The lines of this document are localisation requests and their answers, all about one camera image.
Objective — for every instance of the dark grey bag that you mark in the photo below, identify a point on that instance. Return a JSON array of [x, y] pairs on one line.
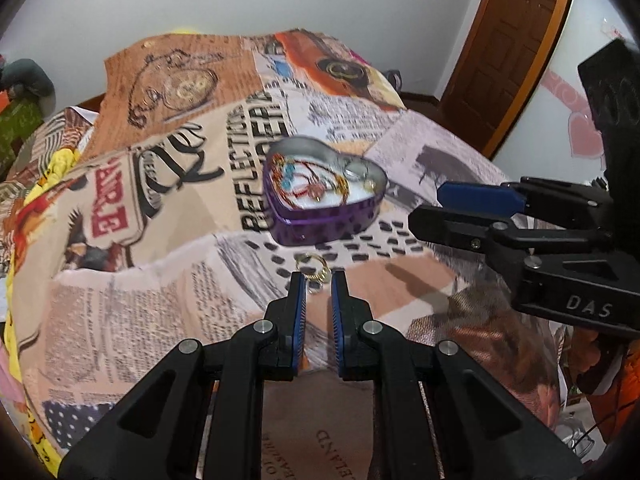
[[27, 75]]

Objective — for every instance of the yellow plastic item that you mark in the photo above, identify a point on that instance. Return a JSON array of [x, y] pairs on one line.
[[185, 31]]

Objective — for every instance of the pink swirl border sticker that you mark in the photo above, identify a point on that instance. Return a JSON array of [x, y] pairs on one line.
[[560, 87]]

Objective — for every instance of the pink heart wall sticker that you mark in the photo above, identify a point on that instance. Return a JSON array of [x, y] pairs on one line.
[[585, 135]]

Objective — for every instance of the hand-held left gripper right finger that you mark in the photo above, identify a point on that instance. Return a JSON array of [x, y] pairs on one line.
[[336, 320]]

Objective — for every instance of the green patterned cloth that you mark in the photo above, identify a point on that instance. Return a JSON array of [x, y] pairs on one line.
[[17, 130]]

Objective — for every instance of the printed patchwork blanket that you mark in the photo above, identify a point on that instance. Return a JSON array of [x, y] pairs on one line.
[[150, 260]]

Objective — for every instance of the orange garment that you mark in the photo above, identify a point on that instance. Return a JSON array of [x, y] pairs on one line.
[[625, 385]]

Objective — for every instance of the purple heart-shaped tin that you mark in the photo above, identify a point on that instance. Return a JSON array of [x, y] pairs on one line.
[[320, 227]]

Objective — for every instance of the striped pillow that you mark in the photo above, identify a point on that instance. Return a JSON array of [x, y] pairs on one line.
[[65, 130]]

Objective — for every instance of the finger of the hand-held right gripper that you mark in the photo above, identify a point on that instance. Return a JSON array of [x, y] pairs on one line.
[[450, 227], [475, 197]]

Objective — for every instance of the clear glass jar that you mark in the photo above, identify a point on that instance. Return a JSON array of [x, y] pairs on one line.
[[575, 435]]

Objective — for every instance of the dark grey garment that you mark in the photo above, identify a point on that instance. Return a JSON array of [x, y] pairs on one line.
[[395, 79]]

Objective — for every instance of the brown wooden door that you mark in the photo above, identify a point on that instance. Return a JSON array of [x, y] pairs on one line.
[[510, 35]]

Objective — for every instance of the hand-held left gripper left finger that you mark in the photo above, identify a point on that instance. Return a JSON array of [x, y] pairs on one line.
[[299, 320]]

